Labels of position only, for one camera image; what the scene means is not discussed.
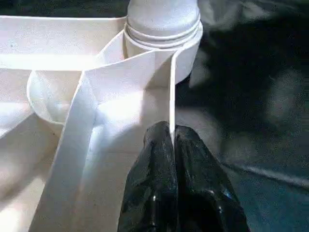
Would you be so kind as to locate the black plastic mat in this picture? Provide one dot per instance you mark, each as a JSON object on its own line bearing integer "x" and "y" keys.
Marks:
{"x": 251, "y": 96}

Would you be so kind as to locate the white plastic table leg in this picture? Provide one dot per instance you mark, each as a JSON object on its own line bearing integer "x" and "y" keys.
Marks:
{"x": 164, "y": 19}

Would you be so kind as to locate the white plastic table top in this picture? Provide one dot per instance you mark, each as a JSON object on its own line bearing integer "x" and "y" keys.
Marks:
{"x": 96, "y": 96}

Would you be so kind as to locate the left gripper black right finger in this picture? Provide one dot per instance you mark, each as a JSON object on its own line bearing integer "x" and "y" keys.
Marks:
{"x": 207, "y": 193}

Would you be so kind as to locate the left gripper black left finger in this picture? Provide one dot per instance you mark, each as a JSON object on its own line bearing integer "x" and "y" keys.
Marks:
{"x": 149, "y": 188}

